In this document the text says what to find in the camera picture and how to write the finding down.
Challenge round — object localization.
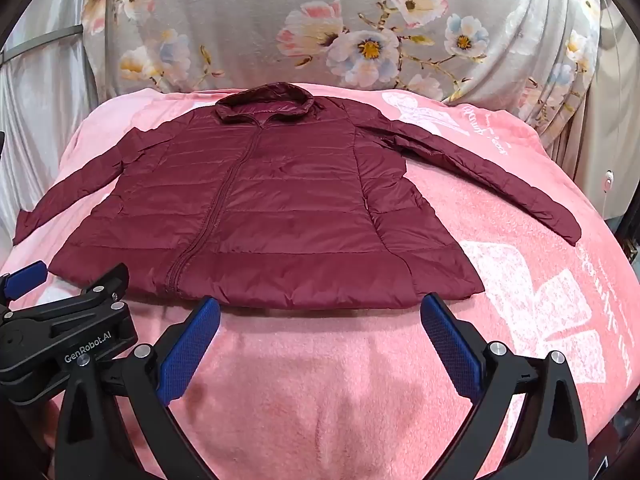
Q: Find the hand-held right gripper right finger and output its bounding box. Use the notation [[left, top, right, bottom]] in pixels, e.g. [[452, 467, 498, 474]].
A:
[[420, 292, 591, 480]]

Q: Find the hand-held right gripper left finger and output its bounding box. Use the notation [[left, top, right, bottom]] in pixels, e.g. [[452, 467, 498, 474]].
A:
[[52, 296, 222, 480]]

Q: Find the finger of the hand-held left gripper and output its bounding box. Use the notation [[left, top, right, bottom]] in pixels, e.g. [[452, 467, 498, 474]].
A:
[[74, 262, 131, 305], [0, 260, 51, 307]]

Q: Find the maroon puffer jacket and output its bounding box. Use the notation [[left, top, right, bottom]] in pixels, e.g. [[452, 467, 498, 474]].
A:
[[12, 85, 582, 311]]

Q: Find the pink blanket with white print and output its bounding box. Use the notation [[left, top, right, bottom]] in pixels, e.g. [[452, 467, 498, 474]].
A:
[[0, 82, 640, 480]]

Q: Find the dark furniture edge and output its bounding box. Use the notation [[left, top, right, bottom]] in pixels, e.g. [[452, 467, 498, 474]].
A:
[[614, 212, 640, 267]]

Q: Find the grey floral quilt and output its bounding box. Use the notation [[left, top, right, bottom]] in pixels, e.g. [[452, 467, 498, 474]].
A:
[[80, 0, 618, 161]]

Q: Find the grey strap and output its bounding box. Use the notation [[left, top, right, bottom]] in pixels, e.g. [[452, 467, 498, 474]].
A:
[[1, 24, 84, 67]]

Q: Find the white switch with cable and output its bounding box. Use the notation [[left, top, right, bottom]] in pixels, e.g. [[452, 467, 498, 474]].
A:
[[600, 170, 617, 211]]

